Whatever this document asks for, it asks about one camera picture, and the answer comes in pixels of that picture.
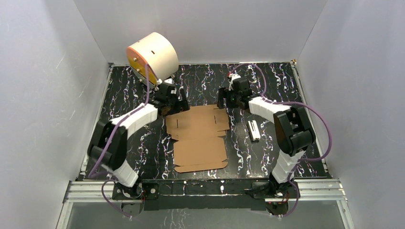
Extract brown cardboard box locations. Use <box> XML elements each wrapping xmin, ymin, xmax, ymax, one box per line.
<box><xmin>166</xmin><ymin>104</ymin><xmax>230</xmax><ymax>173</ymax></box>

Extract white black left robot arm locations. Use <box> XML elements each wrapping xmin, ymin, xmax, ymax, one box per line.
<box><xmin>87</xmin><ymin>82</ymin><xmax>190</xmax><ymax>198</ymax></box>

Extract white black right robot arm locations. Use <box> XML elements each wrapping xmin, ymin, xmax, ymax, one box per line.
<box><xmin>217</xmin><ymin>73</ymin><xmax>316</xmax><ymax>198</ymax></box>

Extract small white plastic part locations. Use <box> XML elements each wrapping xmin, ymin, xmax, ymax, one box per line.
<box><xmin>247</xmin><ymin>120</ymin><xmax>261</xmax><ymax>141</ymax></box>

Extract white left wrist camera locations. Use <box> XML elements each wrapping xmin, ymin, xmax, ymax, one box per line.
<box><xmin>156</xmin><ymin>78</ymin><xmax>174</xmax><ymax>87</ymax></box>

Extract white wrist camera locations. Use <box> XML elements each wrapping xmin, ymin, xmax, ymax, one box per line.
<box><xmin>156</xmin><ymin>78</ymin><xmax>174</xmax><ymax>87</ymax></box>
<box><xmin>227</xmin><ymin>73</ymin><xmax>241</xmax><ymax>91</ymax></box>

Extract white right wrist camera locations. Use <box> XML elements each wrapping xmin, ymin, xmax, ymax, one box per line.
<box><xmin>227</xmin><ymin>73</ymin><xmax>241</xmax><ymax>91</ymax></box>

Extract left aluminium table edge rail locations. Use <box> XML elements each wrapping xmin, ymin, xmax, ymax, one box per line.
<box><xmin>80</xmin><ymin>62</ymin><xmax>114</xmax><ymax>176</ymax></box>

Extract aluminium table edge rail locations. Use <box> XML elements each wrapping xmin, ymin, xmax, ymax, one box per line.
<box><xmin>289</xmin><ymin>59</ymin><xmax>333</xmax><ymax>173</ymax></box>
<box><xmin>80</xmin><ymin>62</ymin><xmax>114</xmax><ymax>176</ymax></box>

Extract aluminium front frame rail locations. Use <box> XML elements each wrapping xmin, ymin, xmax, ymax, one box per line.
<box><xmin>57</xmin><ymin>178</ymin><xmax>354</xmax><ymax>229</ymax></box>

